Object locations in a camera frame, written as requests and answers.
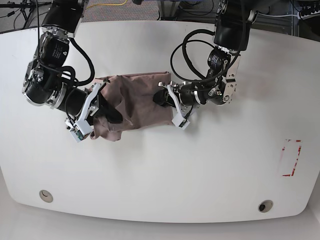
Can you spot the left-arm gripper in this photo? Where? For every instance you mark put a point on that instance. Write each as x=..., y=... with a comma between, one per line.
x=181, y=96

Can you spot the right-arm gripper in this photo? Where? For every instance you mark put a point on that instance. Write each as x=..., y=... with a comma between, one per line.
x=88, y=102

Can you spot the dusty pink T-shirt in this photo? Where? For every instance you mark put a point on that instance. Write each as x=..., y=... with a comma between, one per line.
x=132, y=96

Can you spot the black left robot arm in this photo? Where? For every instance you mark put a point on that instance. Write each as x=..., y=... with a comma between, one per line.
x=234, y=19

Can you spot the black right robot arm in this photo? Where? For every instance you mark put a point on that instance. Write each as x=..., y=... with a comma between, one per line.
x=48, y=81

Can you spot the left table grommet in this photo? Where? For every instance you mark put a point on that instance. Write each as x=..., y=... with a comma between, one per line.
x=46, y=196

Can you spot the table grommet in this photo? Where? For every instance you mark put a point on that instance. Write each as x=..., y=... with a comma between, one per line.
x=265, y=206
x=46, y=196

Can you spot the red tape marking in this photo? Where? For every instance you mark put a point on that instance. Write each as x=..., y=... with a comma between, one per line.
x=289, y=157

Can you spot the black tripod stand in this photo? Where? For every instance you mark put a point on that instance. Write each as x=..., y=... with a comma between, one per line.
x=24, y=8

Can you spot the right table grommet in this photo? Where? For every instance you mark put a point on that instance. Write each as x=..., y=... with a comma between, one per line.
x=265, y=206

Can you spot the white power strip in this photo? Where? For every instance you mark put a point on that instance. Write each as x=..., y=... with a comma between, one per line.
x=307, y=13

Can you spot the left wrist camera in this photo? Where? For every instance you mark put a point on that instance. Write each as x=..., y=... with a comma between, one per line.
x=180, y=122

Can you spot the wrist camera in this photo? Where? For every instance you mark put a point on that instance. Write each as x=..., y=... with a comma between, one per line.
x=80, y=130
x=180, y=122

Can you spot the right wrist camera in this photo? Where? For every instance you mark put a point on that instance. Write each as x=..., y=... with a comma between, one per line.
x=80, y=130

